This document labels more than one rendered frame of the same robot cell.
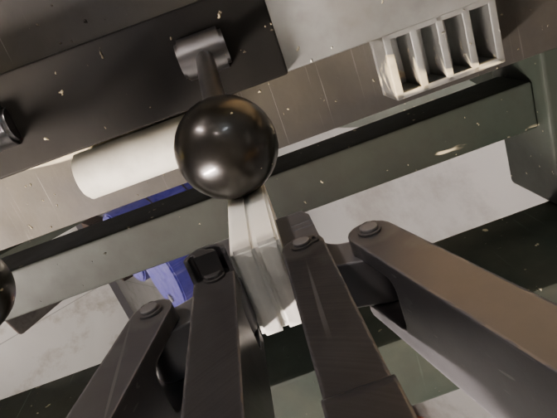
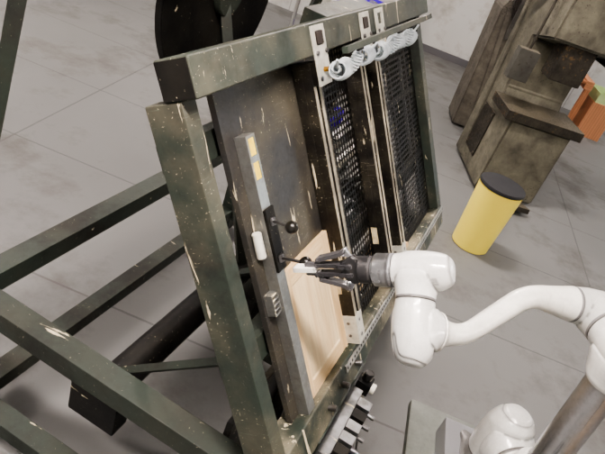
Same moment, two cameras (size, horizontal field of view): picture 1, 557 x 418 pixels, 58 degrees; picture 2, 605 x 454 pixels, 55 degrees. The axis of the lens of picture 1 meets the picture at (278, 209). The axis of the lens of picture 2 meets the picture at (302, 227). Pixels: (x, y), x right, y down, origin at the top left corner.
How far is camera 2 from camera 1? 1.64 m
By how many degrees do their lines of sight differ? 82
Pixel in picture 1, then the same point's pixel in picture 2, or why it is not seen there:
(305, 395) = (239, 289)
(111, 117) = (274, 241)
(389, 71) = (274, 294)
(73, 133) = (272, 234)
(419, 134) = not seen: hidden behind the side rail
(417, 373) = (244, 318)
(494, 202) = not seen: outside the picture
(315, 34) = (280, 277)
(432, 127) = not seen: hidden behind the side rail
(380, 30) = (281, 289)
